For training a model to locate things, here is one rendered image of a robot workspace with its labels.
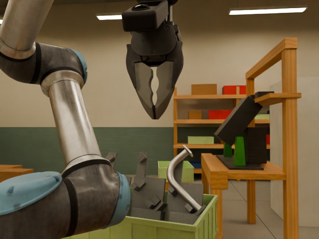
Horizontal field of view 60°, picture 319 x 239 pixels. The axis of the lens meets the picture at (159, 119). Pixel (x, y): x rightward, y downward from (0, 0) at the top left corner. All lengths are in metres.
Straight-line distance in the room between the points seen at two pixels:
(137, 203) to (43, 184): 0.77
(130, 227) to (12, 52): 0.64
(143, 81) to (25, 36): 0.35
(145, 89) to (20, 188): 0.27
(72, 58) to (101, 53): 6.93
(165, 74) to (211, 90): 6.29
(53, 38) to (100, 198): 7.88
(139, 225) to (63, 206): 0.47
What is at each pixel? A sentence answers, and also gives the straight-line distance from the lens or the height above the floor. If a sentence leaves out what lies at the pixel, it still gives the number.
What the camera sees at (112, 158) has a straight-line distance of 1.36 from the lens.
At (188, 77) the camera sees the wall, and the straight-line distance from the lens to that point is 7.29.
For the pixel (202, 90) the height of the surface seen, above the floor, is 2.13.
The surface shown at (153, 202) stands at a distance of 1.22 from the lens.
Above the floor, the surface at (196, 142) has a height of 0.88.
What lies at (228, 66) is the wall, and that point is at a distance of 7.42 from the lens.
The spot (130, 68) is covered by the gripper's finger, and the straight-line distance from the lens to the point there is 0.45.
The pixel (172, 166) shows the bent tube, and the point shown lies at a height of 1.09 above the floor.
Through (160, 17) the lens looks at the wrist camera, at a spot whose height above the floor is 1.42.
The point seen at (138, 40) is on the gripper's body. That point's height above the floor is 1.40.
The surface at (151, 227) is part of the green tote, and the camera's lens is 0.97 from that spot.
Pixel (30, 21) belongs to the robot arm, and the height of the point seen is 1.49.
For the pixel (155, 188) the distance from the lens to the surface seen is 1.24.
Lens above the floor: 1.27
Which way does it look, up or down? 1 degrees up
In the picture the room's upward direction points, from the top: straight up
